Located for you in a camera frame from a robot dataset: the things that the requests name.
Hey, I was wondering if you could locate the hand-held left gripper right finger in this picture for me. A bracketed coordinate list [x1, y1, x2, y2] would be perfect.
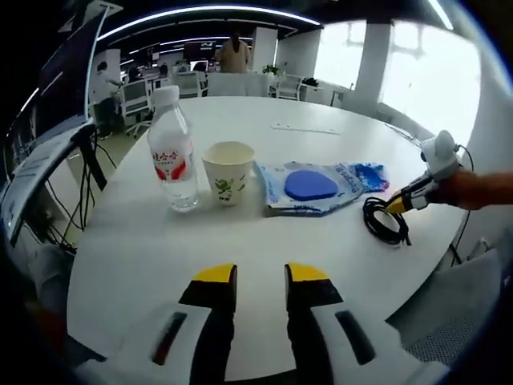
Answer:
[284, 262, 450, 385]

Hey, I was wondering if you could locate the long ceiling light strip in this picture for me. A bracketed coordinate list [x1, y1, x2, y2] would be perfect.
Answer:
[95, 6, 321, 41]

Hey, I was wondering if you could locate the grey partition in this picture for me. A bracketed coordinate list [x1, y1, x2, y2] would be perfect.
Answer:
[208, 71, 270, 98]

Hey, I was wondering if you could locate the large window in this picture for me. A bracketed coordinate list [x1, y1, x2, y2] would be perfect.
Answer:
[380, 18, 482, 140]
[316, 22, 368, 107]

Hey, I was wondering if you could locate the person's right hand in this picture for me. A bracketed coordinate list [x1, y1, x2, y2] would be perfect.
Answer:
[434, 170, 480, 210]

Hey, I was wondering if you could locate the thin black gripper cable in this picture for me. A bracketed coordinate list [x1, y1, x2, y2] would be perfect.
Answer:
[450, 144, 476, 260]

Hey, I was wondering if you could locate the dark wall display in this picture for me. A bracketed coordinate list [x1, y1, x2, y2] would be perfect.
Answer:
[184, 42, 213, 61]

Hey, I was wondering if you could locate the grey mesh office chair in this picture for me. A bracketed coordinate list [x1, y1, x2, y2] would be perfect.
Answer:
[384, 248, 505, 368]

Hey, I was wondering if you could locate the white paper cup green print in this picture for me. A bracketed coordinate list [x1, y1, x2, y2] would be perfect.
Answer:
[200, 140, 256, 209]

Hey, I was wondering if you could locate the silver laptop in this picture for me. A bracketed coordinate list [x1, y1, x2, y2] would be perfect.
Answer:
[2, 6, 113, 245]

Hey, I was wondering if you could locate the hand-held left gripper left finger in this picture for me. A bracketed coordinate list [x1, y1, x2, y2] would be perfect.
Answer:
[75, 263, 238, 385]

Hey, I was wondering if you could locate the blue plastic packet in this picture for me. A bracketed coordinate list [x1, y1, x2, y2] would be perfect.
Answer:
[252, 160, 390, 219]

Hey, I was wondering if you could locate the black laptop stand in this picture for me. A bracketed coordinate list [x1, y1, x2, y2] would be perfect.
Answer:
[71, 122, 109, 192]

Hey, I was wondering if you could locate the white office chair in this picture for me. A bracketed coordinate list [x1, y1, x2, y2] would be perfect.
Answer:
[276, 74, 305, 101]
[121, 79, 156, 140]

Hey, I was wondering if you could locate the black cable bundle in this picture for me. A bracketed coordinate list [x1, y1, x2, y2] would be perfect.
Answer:
[39, 134, 118, 250]

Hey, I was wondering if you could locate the thin cable on tabletop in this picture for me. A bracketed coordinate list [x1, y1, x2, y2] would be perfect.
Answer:
[384, 122, 424, 144]

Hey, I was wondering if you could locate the white cabinet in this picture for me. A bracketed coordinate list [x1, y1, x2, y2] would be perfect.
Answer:
[300, 84, 333, 106]

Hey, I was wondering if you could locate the white table cover plate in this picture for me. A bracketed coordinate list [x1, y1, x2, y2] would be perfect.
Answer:
[271, 121, 341, 136]

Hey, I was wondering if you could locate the clear plastic water bottle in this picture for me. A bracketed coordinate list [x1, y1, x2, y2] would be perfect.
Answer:
[146, 85, 200, 213]

